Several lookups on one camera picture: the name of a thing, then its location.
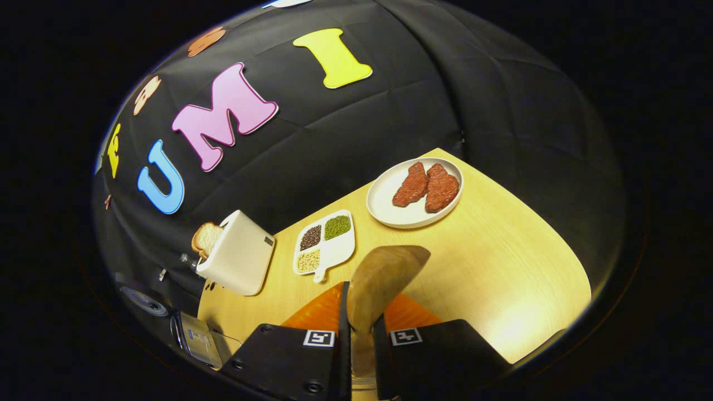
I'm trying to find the dark grey rice cooker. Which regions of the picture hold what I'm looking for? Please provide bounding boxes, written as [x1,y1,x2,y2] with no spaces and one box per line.
[114,272,245,370]

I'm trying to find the red meat piece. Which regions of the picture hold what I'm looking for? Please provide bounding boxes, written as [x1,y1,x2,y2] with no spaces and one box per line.
[392,161,430,208]
[424,163,461,214]

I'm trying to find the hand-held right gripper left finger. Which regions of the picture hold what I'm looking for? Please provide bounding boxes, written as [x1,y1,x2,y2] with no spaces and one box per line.
[219,281,353,401]

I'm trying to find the white round plate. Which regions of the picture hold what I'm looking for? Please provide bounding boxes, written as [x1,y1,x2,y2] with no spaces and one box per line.
[365,157,465,230]

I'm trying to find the wooden spoon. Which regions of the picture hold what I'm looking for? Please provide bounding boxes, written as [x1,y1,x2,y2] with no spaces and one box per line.
[346,244,432,394]

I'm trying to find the toast bread slice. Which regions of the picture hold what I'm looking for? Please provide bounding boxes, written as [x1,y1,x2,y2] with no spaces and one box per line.
[191,221,225,258]

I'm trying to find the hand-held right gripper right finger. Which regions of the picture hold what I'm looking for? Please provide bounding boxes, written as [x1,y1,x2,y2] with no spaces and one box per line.
[372,292,513,401]

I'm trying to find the white toaster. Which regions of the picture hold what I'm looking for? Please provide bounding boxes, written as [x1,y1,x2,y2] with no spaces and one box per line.
[196,209,276,297]

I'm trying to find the white divided dish of beans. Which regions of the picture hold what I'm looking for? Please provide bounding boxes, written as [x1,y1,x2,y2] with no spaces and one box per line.
[292,209,357,283]

